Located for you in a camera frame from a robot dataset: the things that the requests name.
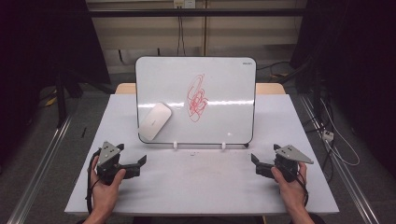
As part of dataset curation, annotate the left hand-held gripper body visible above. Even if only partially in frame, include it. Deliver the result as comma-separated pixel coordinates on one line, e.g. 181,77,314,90
95,141,126,187

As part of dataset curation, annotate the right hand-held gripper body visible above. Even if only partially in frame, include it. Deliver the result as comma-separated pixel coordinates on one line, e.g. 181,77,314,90
273,144,315,184

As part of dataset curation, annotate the person's right hand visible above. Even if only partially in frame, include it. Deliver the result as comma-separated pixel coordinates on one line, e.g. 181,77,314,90
270,161,308,217

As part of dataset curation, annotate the person's left hand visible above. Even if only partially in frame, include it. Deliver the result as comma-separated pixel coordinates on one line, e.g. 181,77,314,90
89,155,127,217

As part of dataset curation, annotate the white oval whiteboard eraser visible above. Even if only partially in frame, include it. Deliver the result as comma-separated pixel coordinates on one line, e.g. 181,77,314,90
137,102,173,142

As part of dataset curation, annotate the white power strip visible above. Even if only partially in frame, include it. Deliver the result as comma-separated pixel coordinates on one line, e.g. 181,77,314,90
321,129,335,142

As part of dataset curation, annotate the wooden table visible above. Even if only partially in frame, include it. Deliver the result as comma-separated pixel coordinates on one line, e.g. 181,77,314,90
114,82,287,96

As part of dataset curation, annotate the white whiteboard with red scribble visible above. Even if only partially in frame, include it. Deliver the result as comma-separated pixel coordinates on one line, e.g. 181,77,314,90
134,55,258,148

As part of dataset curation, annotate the black metal stand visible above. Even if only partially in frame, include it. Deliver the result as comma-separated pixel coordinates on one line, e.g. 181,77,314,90
54,69,85,129

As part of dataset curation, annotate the black curtain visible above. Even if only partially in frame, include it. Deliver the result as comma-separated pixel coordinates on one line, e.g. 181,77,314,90
0,0,112,162
289,0,396,171

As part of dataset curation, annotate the thin yellow pole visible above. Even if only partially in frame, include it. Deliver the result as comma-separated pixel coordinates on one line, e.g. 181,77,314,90
203,0,209,57

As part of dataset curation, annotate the black horizontal bar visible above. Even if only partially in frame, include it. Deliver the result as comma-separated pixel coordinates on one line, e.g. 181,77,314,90
88,7,306,18

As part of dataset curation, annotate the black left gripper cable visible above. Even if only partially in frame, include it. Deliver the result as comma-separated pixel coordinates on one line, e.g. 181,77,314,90
85,148,103,216

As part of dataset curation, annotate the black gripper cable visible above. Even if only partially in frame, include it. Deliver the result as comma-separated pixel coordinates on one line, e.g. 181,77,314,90
85,148,103,216
294,170,310,208

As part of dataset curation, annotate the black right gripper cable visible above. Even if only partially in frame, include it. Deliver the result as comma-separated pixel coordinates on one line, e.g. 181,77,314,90
294,170,310,208

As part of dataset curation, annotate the aluminium floor rail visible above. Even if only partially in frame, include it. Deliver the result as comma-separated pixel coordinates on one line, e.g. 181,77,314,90
5,114,75,224
299,93,381,224

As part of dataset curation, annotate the white floor cable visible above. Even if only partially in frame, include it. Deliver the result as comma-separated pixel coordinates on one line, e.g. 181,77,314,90
319,98,361,167

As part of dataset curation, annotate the black hanging cable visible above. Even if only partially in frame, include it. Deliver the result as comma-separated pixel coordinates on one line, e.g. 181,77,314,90
176,15,187,57

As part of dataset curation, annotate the white wall socket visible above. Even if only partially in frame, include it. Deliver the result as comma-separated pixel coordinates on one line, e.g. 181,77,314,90
173,0,197,9

